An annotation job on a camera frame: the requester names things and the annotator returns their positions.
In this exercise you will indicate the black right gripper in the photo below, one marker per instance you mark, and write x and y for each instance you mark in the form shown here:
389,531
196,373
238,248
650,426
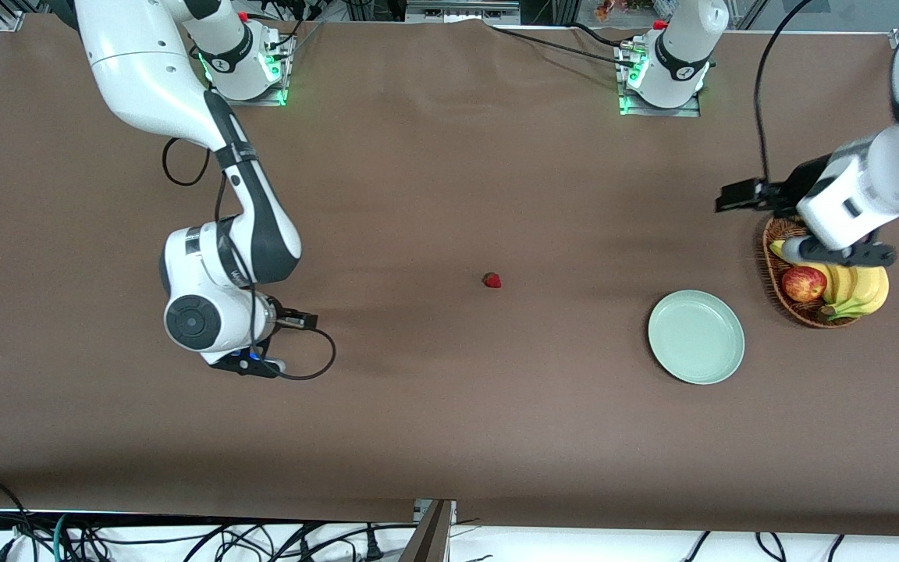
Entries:
287,318

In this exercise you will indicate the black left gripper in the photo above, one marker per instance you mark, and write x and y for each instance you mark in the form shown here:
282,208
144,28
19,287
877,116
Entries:
796,189

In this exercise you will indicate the red strawberry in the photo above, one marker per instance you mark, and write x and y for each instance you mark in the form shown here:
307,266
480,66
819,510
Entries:
492,279

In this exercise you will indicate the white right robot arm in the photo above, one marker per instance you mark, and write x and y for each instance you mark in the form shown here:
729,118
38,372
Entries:
145,70

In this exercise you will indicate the pale green plate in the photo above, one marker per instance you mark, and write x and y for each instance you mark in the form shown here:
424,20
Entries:
696,337

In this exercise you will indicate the brown wicker basket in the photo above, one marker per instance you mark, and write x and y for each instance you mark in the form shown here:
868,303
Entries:
773,273

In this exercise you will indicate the red apple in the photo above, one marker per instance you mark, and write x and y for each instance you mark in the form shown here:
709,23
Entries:
803,284

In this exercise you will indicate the yellow banana bunch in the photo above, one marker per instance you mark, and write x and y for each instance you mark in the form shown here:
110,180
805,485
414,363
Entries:
867,289

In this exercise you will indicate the brown table cover sheet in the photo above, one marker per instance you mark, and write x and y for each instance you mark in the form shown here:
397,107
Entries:
449,429

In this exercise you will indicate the small orange red object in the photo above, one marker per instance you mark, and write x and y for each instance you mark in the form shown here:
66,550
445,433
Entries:
609,9

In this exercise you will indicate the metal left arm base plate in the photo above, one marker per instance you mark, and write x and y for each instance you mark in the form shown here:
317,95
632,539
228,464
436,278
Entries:
660,112

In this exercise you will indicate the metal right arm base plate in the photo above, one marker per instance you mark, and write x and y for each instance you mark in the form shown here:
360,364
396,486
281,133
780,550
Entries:
258,101

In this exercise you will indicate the dark metal post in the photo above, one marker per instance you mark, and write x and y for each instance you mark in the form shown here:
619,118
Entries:
430,538

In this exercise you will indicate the metal frame rail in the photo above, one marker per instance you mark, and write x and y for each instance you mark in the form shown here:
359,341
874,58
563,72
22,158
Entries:
461,12

